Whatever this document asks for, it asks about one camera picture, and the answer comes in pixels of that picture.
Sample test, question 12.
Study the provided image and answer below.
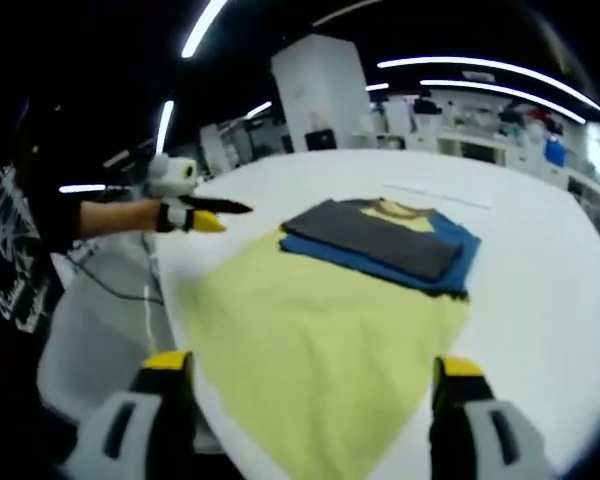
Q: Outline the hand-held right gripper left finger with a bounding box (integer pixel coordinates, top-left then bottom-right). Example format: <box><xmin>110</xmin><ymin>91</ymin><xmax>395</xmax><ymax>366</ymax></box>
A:
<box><xmin>62</xmin><ymin>349</ymin><xmax>196</xmax><ymax>480</ymax></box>

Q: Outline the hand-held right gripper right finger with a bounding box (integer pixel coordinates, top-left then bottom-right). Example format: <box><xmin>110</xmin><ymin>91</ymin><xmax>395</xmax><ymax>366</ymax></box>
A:
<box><xmin>428</xmin><ymin>355</ymin><xmax>556</xmax><ymax>480</ymax></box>

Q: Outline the yellow garment with dark sleeves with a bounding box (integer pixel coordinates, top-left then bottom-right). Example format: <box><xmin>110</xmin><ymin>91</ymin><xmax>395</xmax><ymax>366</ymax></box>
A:
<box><xmin>177</xmin><ymin>197</ymin><xmax>483</xmax><ymax>480</ymax></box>

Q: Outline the black office chair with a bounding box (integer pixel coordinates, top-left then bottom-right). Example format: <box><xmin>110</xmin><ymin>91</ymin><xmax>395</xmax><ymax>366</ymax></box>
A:
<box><xmin>304</xmin><ymin>128</ymin><xmax>339</xmax><ymax>151</ymax></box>

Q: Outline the white square pillar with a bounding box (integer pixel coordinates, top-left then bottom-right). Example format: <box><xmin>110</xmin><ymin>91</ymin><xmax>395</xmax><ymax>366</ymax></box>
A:
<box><xmin>271</xmin><ymin>33</ymin><xmax>372</xmax><ymax>153</ymax></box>

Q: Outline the person's black printed shirt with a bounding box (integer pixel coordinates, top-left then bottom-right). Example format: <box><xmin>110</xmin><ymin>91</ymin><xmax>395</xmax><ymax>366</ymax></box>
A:
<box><xmin>0</xmin><ymin>159</ymin><xmax>84</xmax><ymax>346</ymax></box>

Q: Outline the white cabinet counter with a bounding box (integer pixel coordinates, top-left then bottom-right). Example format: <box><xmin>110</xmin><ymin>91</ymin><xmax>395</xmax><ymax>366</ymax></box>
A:
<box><xmin>404</xmin><ymin>127</ymin><xmax>571</xmax><ymax>186</ymax></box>

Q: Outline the black cable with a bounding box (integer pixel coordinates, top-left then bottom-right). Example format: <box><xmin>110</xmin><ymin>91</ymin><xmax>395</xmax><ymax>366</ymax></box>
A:
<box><xmin>69</xmin><ymin>257</ymin><xmax>165</xmax><ymax>304</ymax></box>

